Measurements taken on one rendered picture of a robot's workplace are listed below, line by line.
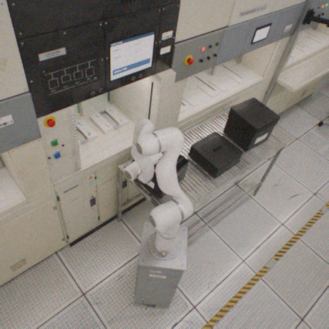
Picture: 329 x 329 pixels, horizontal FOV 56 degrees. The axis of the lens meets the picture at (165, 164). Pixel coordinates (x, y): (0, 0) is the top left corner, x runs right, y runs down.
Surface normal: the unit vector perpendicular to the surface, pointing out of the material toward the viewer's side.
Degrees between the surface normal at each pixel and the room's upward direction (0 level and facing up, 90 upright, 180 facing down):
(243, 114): 0
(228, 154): 0
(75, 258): 0
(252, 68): 90
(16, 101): 90
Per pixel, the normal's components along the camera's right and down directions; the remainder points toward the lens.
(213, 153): 0.12, -0.65
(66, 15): 0.65, 0.62
